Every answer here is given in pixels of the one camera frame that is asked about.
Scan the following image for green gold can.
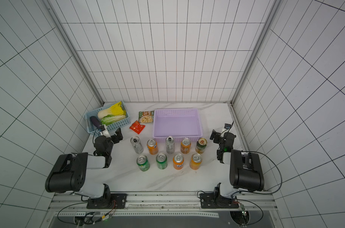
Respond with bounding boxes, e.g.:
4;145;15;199
195;138;207;154

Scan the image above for silver white drink can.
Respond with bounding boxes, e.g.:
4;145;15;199
130;136;144;154

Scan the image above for orange gold can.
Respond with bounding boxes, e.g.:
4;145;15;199
190;154;202;170

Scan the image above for green Sprite can front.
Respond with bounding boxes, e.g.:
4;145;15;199
136;155;150;172

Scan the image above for green sprite can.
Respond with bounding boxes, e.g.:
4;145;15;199
156;153;168;170
136;155;150;172

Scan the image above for purple plastic basket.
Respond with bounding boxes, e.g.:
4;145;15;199
152;108;203;142

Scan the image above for orange Fanta can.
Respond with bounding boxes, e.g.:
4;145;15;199
173;154;184;170

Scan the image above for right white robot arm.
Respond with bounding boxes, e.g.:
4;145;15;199
210;129;265;208

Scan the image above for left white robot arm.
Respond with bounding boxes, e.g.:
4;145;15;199
45;126;126;209

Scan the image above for blue plastic basket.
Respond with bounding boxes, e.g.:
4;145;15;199
84;101;130;135

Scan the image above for green lettuce cabbage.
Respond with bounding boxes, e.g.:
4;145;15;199
101;115;126;126

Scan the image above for red snack packet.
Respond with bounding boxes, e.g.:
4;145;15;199
129;121;146;135

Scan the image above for purple eggplant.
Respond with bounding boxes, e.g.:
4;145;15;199
90;116;102;129

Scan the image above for yellow napa cabbage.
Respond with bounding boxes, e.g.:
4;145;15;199
98;101;127;120

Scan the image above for green soup mix packet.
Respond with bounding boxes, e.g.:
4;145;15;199
138;111;154;124

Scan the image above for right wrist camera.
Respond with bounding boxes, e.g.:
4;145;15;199
223;123;232;131

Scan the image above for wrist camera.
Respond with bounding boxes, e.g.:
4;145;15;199
223;123;232;131
99;124;111;138

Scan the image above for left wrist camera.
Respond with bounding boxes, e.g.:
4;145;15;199
99;124;111;138

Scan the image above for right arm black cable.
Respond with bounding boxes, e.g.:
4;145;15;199
235;150;283;226

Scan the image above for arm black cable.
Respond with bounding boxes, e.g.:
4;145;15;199
235;150;283;226
57;196;116;226

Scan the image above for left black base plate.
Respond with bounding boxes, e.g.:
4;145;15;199
86;193;128;210

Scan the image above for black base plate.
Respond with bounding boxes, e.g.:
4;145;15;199
86;193;128;210
198;192;239;209

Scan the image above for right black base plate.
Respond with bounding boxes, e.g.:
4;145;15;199
198;192;239;209

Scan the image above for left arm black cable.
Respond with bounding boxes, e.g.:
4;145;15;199
57;196;116;226

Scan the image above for aluminium mounting rail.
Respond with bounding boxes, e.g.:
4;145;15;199
48;192;278;217

